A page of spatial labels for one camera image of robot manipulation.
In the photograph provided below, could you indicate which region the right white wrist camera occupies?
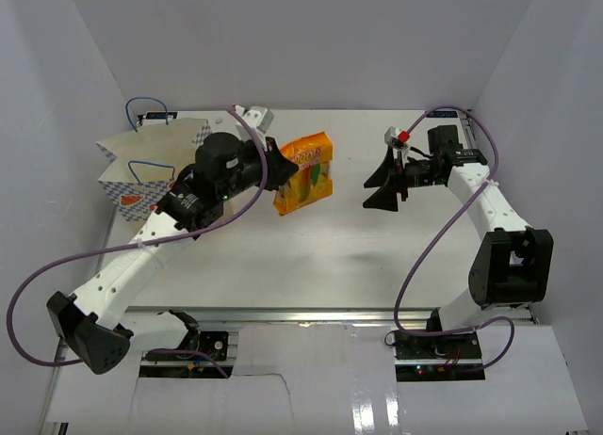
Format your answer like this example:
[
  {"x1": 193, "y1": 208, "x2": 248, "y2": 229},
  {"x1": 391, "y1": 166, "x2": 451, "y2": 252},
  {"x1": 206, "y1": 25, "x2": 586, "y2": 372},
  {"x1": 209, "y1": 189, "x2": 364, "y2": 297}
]
[{"x1": 384, "y1": 126, "x2": 410, "y2": 154}]

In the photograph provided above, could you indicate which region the blue checkered paper bag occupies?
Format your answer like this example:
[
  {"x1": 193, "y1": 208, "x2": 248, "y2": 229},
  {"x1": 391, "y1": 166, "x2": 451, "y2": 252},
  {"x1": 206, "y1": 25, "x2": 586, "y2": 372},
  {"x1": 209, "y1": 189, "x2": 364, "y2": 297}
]
[{"x1": 97, "y1": 111, "x2": 212, "y2": 228}]

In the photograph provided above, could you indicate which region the aluminium frame rail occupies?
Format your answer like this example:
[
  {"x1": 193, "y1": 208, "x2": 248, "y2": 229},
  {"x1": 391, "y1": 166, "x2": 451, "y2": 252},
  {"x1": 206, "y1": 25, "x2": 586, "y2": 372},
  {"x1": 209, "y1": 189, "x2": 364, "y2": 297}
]
[{"x1": 126, "y1": 307, "x2": 534, "y2": 326}]

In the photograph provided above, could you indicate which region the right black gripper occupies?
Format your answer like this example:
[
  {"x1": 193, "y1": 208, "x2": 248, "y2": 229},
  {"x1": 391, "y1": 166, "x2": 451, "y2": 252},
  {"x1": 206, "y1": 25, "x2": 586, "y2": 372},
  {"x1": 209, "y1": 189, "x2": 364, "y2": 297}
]
[{"x1": 363, "y1": 146, "x2": 444, "y2": 213}]

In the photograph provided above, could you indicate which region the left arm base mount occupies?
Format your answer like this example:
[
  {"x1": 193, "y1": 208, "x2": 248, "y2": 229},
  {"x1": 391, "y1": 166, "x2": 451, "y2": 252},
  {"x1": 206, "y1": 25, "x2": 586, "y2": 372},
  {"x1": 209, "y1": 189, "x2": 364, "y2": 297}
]
[{"x1": 144, "y1": 310, "x2": 229, "y2": 364}]

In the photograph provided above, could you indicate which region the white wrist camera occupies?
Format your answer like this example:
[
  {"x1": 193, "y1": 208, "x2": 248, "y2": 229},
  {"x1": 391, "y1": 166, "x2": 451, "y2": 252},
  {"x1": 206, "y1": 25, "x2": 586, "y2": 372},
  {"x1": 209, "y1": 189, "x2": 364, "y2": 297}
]
[
  {"x1": 384, "y1": 126, "x2": 410, "y2": 154},
  {"x1": 233, "y1": 105, "x2": 274, "y2": 140}
]

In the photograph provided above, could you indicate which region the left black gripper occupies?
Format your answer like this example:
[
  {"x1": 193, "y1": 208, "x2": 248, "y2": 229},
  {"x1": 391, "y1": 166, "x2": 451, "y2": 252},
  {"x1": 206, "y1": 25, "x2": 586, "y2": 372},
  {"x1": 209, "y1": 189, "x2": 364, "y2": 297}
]
[{"x1": 218, "y1": 134, "x2": 299, "y2": 201}]

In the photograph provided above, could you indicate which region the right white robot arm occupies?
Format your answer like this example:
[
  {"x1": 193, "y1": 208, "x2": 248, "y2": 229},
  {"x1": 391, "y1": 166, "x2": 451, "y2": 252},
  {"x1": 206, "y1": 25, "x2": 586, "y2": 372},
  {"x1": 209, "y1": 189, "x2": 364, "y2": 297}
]
[{"x1": 363, "y1": 124, "x2": 554, "y2": 359}]

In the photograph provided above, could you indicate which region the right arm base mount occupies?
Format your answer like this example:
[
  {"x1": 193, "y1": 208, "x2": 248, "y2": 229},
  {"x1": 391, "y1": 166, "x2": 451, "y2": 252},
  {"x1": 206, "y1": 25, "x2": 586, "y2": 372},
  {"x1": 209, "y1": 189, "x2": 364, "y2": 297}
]
[{"x1": 383, "y1": 330, "x2": 485, "y2": 383}]

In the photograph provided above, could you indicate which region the orange gummy candy bag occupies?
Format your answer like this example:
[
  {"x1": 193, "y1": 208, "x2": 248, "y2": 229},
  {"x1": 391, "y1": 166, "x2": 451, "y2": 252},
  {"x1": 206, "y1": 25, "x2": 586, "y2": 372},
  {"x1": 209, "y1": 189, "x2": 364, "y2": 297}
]
[{"x1": 273, "y1": 131, "x2": 334, "y2": 217}]

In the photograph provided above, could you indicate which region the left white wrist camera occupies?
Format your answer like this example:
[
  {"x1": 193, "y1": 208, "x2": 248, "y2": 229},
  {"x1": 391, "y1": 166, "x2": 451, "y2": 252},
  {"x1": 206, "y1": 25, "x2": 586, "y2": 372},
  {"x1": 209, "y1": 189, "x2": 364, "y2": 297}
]
[{"x1": 233, "y1": 105, "x2": 274, "y2": 140}]

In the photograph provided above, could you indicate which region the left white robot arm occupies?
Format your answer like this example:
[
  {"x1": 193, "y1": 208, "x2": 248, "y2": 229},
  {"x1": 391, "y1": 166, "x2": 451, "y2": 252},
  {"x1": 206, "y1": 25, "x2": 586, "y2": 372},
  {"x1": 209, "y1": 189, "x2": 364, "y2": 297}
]
[{"x1": 46, "y1": 132, "x2": 299, "y2": 375}]

